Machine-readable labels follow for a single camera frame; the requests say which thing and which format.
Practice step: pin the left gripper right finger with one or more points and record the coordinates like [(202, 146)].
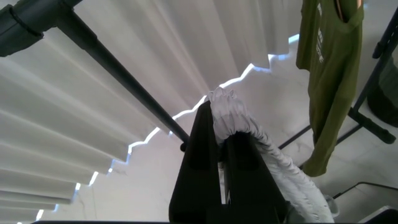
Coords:
[(248, 186)]

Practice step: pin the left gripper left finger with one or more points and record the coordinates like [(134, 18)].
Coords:
[(196, 180)]

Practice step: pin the pale grey shorts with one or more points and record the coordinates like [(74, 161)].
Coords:
[(233, 115)]

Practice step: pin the green long-sleeved shirt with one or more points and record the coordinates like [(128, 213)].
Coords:
[(329, 77)]

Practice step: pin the pink clothes hanger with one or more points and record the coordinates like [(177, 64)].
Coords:
[(338, 9)]

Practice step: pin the black clothes rack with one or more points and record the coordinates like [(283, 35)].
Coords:
[(124, 81)]

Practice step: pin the white curtain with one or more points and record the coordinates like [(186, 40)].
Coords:
[(155, 31)]

